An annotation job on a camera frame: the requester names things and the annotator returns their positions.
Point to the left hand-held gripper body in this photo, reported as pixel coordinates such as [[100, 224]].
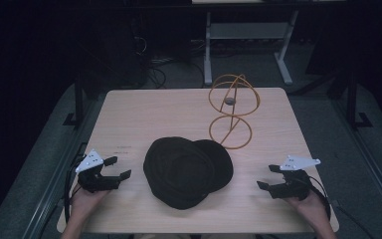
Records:
[[91, 177]]

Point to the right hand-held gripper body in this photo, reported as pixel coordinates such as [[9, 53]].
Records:
[[293, 184]]

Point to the black hat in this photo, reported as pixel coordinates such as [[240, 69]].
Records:
[[184, 172]]

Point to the person's left hand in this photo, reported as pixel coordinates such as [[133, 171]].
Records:
[[87, 203]]

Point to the person's right hand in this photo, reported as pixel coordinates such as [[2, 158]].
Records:
[[308, 206]]

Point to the black metal stand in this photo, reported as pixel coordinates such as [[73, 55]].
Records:
[[352, 99], [78, 99]]

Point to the grey metal floor rail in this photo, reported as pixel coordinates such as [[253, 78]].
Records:
[[374, 172], [51, 192]]

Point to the white metal frame desk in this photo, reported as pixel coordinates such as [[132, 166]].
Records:
[[248, 31]]

